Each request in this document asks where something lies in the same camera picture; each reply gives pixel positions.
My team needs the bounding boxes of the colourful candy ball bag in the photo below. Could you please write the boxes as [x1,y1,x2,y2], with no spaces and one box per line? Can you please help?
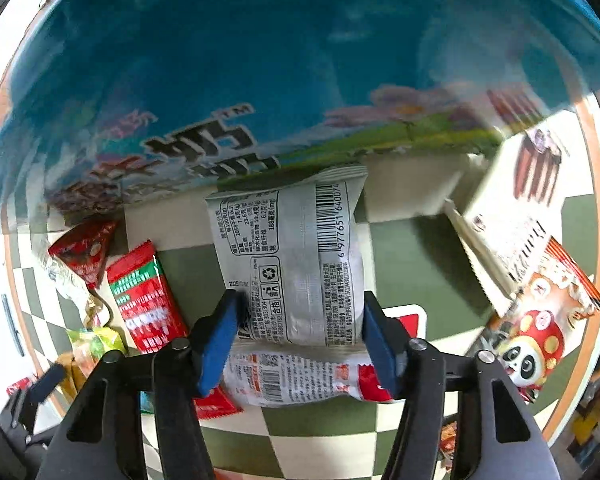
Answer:
[67,326,126,378]

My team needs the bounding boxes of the small red triangular packet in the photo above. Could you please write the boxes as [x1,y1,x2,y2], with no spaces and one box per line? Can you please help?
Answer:
[48,216,118,292]

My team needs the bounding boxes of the white chocolate stick packet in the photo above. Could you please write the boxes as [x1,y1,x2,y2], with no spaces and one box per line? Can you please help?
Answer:
[443,90,568,314]

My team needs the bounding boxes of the grey barcode snack packet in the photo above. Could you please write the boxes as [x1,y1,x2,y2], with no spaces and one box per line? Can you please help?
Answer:
[207,165,367,347]

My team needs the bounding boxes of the red white jelly cup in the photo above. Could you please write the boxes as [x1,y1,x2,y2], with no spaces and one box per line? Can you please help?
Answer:
[221,322,394,408]

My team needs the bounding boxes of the open cardboard milk box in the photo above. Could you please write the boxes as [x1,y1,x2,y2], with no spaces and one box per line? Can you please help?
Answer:
[0,0,600,229]

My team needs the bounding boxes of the brown snack packet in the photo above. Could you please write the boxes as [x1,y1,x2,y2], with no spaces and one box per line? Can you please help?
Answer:
[439,422,457,471]

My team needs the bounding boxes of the red green snack packet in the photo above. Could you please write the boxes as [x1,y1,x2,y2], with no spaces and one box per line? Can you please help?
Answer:
[107,240,242,419]

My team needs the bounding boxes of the orange panda snack bag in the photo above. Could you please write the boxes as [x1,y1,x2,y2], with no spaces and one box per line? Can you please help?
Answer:
[480,238,600,403]

